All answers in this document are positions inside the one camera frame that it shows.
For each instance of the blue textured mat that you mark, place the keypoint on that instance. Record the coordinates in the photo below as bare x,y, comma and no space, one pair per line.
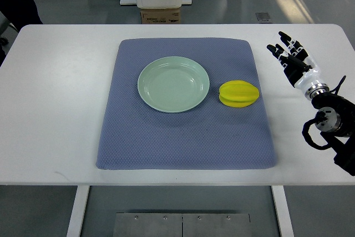
210,136

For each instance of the right white table leg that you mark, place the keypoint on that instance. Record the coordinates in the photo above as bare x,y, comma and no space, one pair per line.
282,211

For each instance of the yellow starfruit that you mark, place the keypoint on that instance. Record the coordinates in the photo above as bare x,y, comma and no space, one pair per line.
238,93

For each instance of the cardboard box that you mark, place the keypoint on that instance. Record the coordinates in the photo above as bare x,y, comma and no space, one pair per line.
160,16

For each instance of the left white table leg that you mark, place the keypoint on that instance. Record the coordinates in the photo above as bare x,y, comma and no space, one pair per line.
78,211

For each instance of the light green plate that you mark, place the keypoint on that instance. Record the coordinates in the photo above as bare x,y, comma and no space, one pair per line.
173,84

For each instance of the metal base plate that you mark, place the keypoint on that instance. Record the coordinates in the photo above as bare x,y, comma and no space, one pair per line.
180,224

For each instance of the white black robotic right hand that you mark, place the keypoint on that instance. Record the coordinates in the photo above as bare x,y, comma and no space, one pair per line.
299,67

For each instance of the dark clothed person at left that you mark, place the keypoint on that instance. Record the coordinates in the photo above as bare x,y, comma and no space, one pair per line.
20,12

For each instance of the white table leg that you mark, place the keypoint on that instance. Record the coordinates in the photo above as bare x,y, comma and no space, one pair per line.
282,211
78,211

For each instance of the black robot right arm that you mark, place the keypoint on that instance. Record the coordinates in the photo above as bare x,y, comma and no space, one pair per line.
335,121

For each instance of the grey floor plate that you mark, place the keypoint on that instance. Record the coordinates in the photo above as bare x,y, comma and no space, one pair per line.
263,17

